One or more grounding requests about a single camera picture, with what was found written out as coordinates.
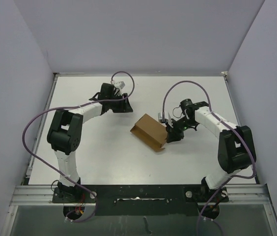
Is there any brown cardboard box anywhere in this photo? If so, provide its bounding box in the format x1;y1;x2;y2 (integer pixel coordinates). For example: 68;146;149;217
130;114;167;152

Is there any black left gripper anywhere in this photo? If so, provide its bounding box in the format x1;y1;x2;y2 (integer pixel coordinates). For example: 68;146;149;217
108;93;132;113

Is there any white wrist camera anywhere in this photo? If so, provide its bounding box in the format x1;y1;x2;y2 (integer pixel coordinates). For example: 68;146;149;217
111;80;125;90
158;112;172;126

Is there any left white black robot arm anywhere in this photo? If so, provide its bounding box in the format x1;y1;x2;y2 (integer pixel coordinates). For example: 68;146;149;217
47;81;133;202

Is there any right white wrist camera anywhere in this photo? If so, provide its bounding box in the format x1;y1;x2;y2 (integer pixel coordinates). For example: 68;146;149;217
158;112;172;126

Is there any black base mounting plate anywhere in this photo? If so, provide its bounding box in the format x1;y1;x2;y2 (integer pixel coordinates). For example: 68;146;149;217
52;184;229;219

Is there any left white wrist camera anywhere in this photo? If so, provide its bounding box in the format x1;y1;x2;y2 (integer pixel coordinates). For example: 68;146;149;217
111;80;125;90

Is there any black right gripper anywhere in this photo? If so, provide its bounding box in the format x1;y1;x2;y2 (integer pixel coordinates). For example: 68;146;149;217
165;116;197;143

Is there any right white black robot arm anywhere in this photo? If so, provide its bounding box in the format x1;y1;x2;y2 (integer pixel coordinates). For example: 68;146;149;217
159;99;256;201

